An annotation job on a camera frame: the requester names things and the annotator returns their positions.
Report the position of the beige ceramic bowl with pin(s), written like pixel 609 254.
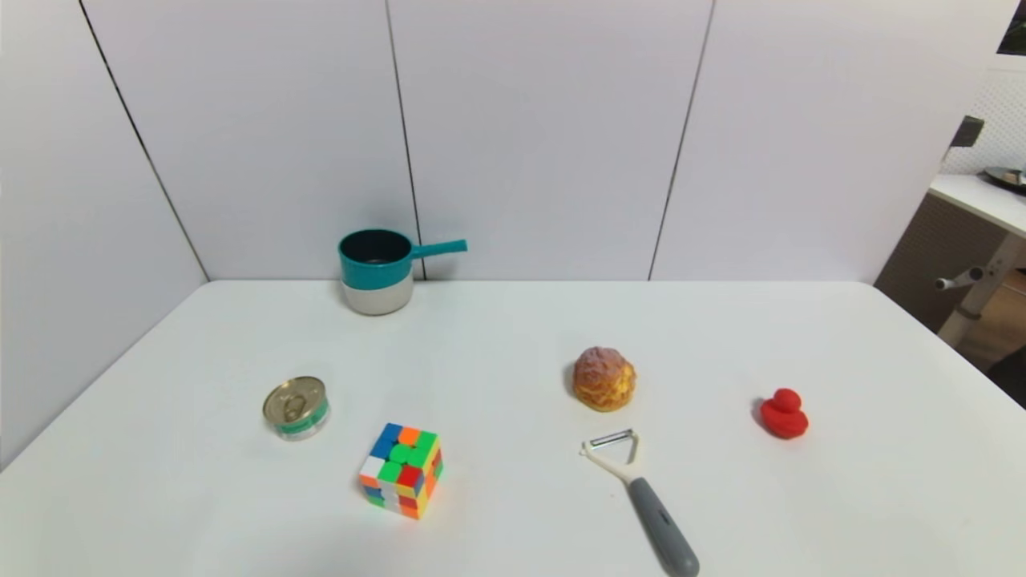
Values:
pixel 377 300

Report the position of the multicolour puzzle cube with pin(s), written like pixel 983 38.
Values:
pixel 401 473

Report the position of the black wall-mounted box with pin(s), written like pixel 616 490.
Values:
pixel 968 131

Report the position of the golden cream puff bread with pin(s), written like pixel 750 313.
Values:
pixel 604 383

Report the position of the white pegboard panel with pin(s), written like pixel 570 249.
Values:
pixel 998 120

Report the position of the tin can with pull tab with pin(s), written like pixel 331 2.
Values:
pixel 295 405

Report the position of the red rubber duck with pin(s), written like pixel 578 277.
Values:
pixel 784 418

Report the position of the black object on floor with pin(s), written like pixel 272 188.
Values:
pixel 1011 373

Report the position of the white desk with leg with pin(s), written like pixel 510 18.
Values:
pixel 974 196

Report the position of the brown desk side panel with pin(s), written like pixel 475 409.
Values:
pixel 930 256

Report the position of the dark plate on desk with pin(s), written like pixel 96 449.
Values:
pixel 1008 176

